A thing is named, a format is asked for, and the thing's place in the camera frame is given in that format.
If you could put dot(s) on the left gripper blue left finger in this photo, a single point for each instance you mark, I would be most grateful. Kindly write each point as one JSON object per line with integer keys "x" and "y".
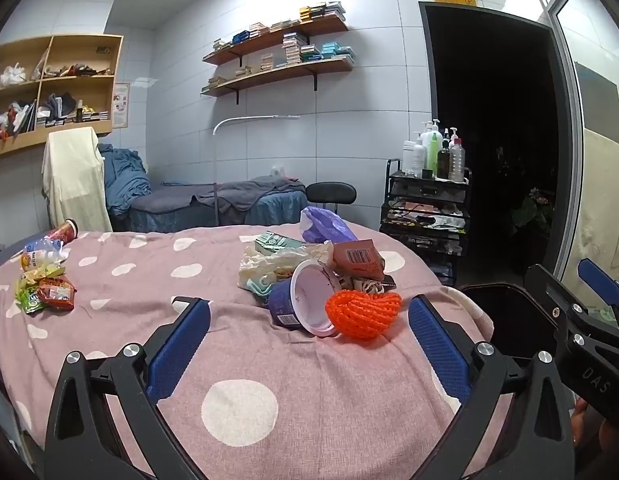
{"x": 172, "y": 346}

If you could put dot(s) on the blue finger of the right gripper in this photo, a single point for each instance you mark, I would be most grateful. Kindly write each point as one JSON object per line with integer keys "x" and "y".
{"x": 605, "y": 287}

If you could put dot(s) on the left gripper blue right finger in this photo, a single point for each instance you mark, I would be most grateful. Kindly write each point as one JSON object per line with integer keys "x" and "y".
{"x": 442, "y": 343}

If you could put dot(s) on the orange foam fruit net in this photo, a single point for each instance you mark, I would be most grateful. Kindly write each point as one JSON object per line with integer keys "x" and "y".
{"x": 363, "y": 316}

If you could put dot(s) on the brown barcode snack box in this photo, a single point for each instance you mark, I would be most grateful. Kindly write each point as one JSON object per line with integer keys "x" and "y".
{"x": 359, "y": 259}

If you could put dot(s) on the blue white noodle cup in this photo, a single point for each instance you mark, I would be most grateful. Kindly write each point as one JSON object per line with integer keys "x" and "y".
{"x": 299, "y": 303}

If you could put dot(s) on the purple tissue plastic bag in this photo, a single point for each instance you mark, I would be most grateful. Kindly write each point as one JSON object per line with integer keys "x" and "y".
{"x": 320, "y": 225}

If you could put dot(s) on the teal paper towel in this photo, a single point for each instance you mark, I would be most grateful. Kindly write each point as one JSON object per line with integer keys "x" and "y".
{"x": 260, "y": 290}

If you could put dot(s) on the green milk carton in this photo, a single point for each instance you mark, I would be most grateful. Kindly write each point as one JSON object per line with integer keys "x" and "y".
{"x": 269, "y": 243}

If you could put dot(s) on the dark brown trash bin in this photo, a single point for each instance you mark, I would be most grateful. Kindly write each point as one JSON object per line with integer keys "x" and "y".
{"x": 521, "y": 326}

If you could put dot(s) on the pink polka dot bedspread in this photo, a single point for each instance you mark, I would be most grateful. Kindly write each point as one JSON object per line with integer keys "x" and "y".
{"x": 257, "y": 401}

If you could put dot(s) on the potted plant pink flowers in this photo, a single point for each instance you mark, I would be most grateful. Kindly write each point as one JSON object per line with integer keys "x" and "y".
{"x": 536, "y": 210}

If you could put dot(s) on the red snack packet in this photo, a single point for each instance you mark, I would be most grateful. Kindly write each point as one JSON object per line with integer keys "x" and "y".
{"x": 57, "y": 293}

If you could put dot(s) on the black mesh drawer cart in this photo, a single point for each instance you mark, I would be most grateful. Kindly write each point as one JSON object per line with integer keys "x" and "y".
{"x": 428, "y": 215}

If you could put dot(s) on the green snack packet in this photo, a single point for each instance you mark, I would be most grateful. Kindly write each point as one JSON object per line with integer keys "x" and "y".
{"x": 26, "y": 295}

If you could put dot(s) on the plastic drink bottle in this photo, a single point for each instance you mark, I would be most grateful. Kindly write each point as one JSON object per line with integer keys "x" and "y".
{"x": 40, "y": 253}

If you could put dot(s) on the red chip can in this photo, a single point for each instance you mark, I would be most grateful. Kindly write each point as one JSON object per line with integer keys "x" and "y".
{"x": 64, "y": 233}

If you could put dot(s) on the massage bed grey blanket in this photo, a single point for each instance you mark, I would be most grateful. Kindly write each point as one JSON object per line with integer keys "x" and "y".
{"x": 170, "y": 208}

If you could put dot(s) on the blue bedding pile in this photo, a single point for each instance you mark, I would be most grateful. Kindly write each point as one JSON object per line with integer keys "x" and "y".
{"x": 125, "y": 179}

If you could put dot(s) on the clear ribbed bottle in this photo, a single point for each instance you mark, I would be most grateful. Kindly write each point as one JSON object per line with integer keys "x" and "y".
{"x": 457, "y": 160}

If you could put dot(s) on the dark brown bottle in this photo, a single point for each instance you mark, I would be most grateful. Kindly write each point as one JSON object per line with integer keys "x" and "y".
{"x": 443, "y": 161}

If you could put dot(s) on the black round stool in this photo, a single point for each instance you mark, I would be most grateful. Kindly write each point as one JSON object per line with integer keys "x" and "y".
{"x": 331, "y": 192}

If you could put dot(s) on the cream cloth on chair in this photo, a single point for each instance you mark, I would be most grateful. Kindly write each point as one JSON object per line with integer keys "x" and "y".
{"x": 73, "y": 180}

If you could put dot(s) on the green pump bottle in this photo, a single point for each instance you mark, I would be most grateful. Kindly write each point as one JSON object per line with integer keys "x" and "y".
{"x": 432, "y": 143}

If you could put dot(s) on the wooden cubby shelf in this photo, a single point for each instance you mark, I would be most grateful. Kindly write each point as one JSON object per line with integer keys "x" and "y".
{"x": 53, "y": 83}

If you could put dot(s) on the wall poster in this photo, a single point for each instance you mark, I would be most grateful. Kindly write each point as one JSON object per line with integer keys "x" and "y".
{"x": 120, "y": 105}

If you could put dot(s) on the lower wooden wall shelf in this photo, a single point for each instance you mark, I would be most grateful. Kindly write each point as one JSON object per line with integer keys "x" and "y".
{"x": 342, "y": 63}

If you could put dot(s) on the wooden wall shelf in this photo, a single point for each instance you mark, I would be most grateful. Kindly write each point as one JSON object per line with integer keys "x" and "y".
{"x": 342, "y": 63}
{"x": 323, "y": 19}

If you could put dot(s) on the upper wooden wall shelf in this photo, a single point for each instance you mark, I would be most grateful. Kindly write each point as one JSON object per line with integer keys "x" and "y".
{"x": 323, "y": 19}

